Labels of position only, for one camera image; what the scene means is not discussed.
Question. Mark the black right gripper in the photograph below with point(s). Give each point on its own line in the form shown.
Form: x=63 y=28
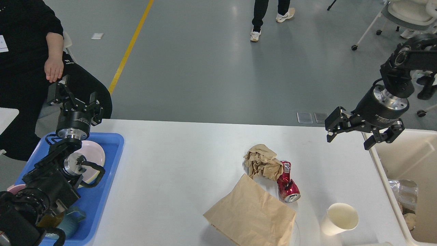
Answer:
x=377 y=109

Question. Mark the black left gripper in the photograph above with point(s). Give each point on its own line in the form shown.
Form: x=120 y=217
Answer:
x=76 y=116

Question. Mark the pink plate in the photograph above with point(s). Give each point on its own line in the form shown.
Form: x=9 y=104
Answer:
x=92 y=152

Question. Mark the silver foil wrapper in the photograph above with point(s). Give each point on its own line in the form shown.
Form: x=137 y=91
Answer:
x=406 y=194

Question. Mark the pink mug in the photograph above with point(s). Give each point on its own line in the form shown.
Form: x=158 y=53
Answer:
x=14 y=189

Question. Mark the brown paper ball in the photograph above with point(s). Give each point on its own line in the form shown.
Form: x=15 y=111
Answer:
x=262 y=161

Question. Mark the brown paper bag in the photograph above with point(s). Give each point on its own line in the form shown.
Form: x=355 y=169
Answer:
x=250 y=216

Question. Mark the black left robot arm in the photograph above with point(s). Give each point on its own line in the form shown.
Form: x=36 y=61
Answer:
x=51 y=187

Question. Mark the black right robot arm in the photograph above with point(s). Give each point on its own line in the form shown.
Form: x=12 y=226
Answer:
x=417 y=53

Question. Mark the right clear floor plate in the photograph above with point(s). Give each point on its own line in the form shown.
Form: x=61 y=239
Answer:
x=320 y=117

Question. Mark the clear floor plate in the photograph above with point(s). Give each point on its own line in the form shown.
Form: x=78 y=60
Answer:
x=320 y=117
x=304 y=117

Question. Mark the white plastic bin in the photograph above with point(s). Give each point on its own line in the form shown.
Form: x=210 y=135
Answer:
x=412 y=156

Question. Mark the white chair leg caster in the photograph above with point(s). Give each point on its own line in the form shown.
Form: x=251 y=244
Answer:
x=423 y=112

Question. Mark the left clear floor plate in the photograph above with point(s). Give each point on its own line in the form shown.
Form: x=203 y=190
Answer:
x=304 y=117

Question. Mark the white paper scrap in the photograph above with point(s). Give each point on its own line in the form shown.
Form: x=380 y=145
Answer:
x=97 y=36

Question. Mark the white table corner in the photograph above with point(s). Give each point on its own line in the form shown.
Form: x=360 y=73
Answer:
x=7 y=115

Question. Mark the person in black clothes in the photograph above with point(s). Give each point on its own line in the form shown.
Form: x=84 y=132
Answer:
x=34 y=38

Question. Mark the blue plastic tray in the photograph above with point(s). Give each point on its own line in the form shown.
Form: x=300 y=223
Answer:
x=92 y=200

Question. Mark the crumpled brown napkin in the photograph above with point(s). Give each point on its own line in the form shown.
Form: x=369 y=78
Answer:
x=410 y=220

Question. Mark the crushed red soda can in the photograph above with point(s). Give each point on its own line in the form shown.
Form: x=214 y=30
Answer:
x=287 y=188

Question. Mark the teal mug yellow inside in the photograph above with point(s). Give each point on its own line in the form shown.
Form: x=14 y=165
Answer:
x=68 y=221

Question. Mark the white office chair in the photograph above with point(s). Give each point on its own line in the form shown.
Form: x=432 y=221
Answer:
x=418 y=15

